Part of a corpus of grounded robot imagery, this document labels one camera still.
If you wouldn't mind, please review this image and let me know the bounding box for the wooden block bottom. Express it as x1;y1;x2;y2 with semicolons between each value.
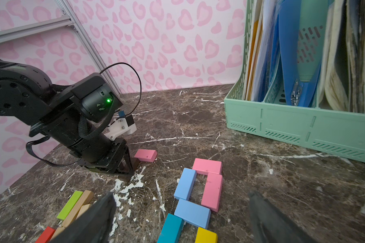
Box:
50;227;65;240

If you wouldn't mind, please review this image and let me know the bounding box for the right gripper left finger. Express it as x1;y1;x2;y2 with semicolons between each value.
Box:
50;192;117;243

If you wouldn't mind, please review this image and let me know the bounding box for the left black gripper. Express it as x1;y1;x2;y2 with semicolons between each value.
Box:
28;109;140;182

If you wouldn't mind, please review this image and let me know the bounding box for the wooden block upright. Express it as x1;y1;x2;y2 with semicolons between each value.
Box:
61;190;94;227

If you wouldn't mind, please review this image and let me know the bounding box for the wooden block tilted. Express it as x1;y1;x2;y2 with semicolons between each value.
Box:
76;204;92;219

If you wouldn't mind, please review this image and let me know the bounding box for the green desktop file organizer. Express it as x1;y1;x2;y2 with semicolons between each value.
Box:
225;1;365;163

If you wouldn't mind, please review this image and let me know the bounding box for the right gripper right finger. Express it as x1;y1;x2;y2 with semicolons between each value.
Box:
248;191;316;243

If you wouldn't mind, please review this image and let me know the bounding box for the green block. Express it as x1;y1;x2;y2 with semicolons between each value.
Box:
57;191;83;221

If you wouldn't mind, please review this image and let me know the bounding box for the pink block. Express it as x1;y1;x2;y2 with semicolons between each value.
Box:
201;173;223;212
192;158;222;175
134;149;158;163

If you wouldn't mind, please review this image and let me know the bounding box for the red block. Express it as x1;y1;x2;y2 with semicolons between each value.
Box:
35;227;56;243

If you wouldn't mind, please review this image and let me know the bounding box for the pink block top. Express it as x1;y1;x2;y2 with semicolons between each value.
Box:
192;158;222;175

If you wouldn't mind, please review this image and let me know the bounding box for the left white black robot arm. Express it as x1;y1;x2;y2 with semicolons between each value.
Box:
0;60;139;180

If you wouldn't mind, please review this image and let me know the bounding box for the yellow block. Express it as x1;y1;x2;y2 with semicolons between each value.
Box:
195;227;218;243

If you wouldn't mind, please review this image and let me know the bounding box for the blue block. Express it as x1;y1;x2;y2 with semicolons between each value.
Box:
173;168;197;200
174;199;211;229

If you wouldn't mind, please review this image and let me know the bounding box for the teal block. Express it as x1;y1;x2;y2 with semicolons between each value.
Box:
157;214;184;243

